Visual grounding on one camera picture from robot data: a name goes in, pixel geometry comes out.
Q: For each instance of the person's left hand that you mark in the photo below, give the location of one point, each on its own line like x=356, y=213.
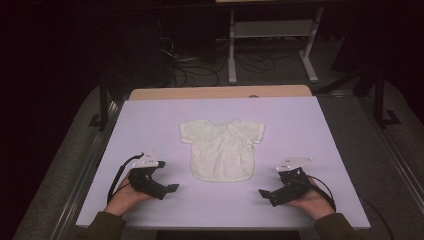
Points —
x=125, y=200

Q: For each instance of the aluminium floor rail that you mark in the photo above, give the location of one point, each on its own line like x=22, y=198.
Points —
x=90, y=166
x=403, y=166

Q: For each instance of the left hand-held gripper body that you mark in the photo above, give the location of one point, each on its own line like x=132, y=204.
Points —
x=146, y=181

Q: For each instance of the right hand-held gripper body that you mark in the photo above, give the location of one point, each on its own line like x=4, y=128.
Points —
x=293, y=190

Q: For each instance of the light wooden table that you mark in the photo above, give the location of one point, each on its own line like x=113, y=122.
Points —
x=216, y=92

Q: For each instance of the grey metal shelf stand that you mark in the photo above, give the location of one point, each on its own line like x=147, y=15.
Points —
x=273, y=28

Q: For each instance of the pale green baby shirt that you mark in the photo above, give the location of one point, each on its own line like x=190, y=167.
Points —
x=221, y=150

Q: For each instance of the black metal stand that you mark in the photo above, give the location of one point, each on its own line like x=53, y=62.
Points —
x=104, y=100
x=379, y=96

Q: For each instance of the person's right hand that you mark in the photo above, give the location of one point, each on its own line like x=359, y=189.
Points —
x=315, y=203

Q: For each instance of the dark round table grommet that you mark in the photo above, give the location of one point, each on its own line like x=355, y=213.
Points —
x=253, y=96

